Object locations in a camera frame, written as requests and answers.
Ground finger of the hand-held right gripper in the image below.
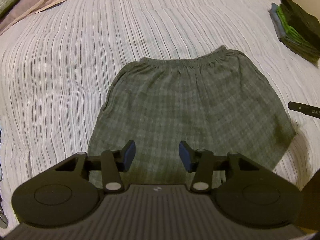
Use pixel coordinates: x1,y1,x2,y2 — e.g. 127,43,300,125
288,101,320,118

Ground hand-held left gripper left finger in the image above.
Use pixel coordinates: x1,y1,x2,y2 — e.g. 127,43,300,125
54,140,136,194

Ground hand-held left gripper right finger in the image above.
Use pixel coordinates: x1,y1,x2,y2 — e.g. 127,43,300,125
179,141,262,194

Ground grey plaid shorts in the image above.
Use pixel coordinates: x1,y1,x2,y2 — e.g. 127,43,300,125
87,45,297,192

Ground stack of folded clothes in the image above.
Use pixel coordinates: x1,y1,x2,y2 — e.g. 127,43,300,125
269,0,320,65

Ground bed with striped bedspread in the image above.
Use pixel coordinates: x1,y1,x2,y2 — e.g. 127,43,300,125
0,0,320,230

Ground purple pillow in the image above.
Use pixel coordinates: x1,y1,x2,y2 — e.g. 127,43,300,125
0,0,68,36

